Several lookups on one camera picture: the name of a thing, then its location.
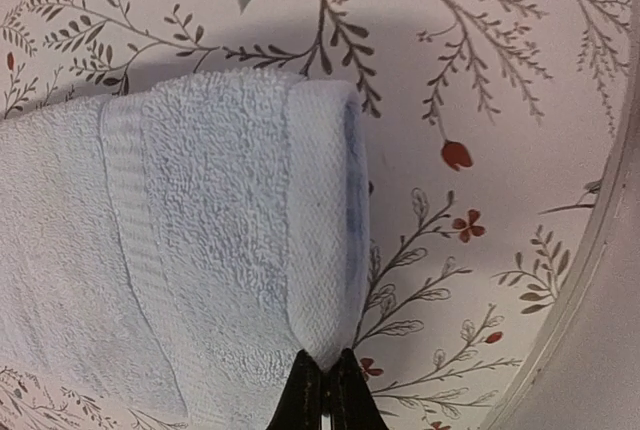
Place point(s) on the light blue towel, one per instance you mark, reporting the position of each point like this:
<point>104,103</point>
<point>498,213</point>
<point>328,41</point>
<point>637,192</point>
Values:
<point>176,248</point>

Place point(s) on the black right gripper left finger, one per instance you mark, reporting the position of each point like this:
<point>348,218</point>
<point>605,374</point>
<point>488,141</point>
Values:
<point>300,403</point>

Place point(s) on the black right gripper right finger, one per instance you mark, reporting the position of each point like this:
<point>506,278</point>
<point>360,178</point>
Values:
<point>350,403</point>

